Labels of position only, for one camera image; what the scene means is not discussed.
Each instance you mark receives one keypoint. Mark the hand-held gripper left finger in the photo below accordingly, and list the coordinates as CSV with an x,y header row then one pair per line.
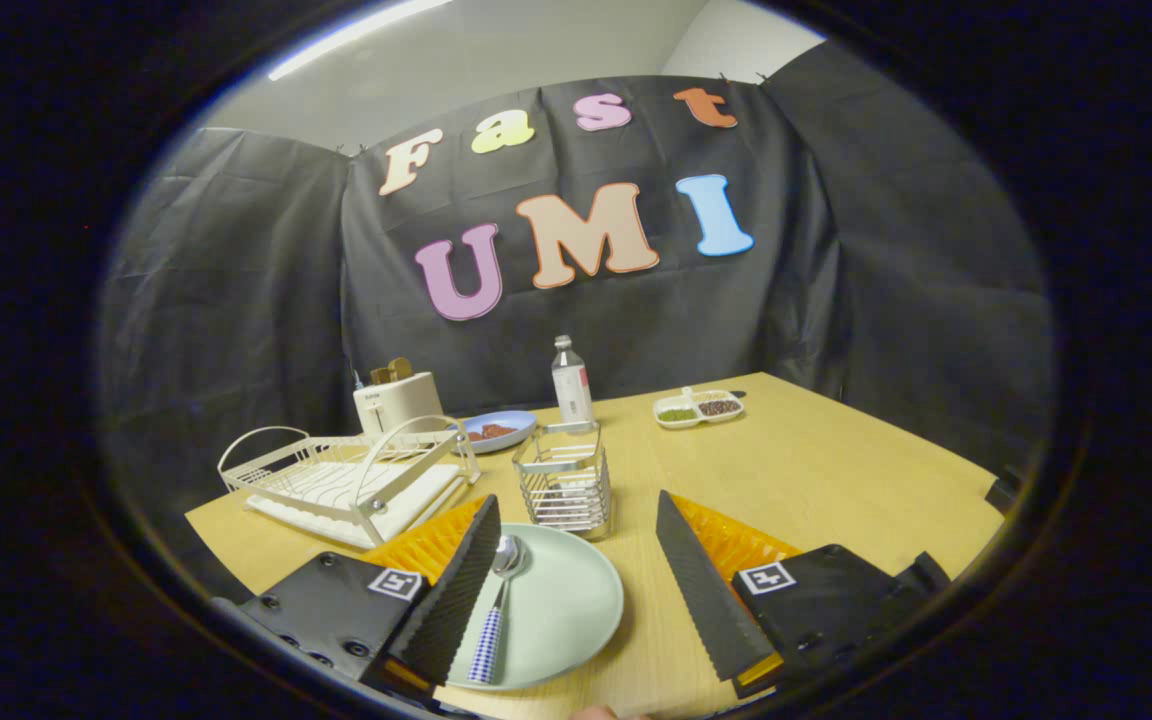
x,y
461,590

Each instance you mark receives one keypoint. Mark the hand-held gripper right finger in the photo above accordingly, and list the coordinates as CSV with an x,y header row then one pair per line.
x,y
701,590

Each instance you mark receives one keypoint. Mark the pale green plate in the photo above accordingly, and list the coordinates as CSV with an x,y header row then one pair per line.
x,y
561,610

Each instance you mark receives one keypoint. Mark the blue plate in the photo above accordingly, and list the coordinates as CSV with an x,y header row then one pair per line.
x,y
516,420

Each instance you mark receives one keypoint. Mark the brown food piece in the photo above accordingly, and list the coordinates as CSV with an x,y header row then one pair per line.
x,y
484,434
503,430

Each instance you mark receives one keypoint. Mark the white divided tray with beans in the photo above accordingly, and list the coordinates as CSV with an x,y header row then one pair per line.
x,y
696,410

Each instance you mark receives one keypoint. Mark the cream toaster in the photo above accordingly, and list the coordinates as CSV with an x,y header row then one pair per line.
x,y
401,405

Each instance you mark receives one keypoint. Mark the clear plastic bottle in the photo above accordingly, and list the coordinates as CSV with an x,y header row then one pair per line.
x,y
572,390

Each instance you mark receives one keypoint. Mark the brown toast slice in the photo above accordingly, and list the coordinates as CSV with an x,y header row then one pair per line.
x,y
391,372

